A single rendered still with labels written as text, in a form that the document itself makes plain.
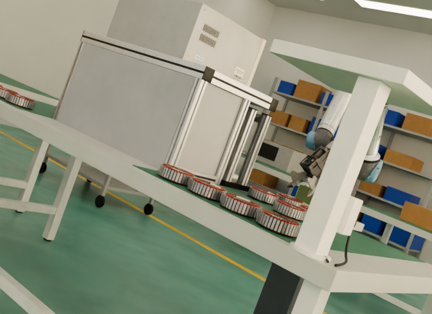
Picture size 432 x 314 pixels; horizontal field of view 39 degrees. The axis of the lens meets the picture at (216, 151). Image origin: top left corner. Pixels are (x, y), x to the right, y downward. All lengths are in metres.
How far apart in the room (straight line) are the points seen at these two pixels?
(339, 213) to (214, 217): 0.32
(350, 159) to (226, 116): 0.80
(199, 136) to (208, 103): 0.12
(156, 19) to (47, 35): 5.98
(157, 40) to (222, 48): 0.23
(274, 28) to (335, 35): 1.27
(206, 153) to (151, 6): 0.57
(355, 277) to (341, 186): 0.21
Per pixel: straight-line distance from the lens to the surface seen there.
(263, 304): 2.99
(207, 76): 1.95
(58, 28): 8.22
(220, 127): 2.08
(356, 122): 1.39
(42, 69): 8.20
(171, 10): 2.17
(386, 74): 1.37
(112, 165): 1.82
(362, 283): 1.49
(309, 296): 1.42
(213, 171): 2.13
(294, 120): 9.62
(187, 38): 2.07
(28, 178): 3.93
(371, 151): 2.83
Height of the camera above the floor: 0.96
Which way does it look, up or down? 3 degrees down
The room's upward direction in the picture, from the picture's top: 20 degrees clockwise
